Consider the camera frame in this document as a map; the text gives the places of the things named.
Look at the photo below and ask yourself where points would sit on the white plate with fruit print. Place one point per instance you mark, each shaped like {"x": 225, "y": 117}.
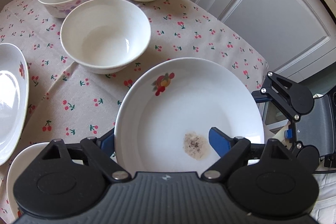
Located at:
{"x": 164, "y": 120}

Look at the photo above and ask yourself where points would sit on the white plate bottom left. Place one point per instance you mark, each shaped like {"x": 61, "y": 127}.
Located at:
{"x": 19, "y": 164}

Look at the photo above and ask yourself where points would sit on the white plate left edge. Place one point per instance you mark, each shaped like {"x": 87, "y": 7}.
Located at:
{"x": 14, "y": 98}

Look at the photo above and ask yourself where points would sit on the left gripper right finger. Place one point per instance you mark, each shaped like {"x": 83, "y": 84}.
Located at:
{"x": 233, "y": 154}

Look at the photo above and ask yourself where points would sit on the white kitchen cabinets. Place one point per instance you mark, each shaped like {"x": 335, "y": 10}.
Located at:
{"x": 297, "y": 37}

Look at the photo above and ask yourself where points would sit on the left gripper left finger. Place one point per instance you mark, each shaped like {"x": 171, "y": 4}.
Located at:
{"x": 99, "y": 152}

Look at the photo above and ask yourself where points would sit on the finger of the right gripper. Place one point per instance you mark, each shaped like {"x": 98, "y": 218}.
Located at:
{"x": 307, "y": 155}
{"x": 262, "y": 96}

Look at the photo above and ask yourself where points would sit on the cherry print tablecloth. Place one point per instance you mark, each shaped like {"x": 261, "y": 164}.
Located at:
{"x": 67, "y": 101}

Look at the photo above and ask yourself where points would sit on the plain white bowl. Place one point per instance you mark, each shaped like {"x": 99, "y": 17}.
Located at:
{"x": 105, "y": 36}

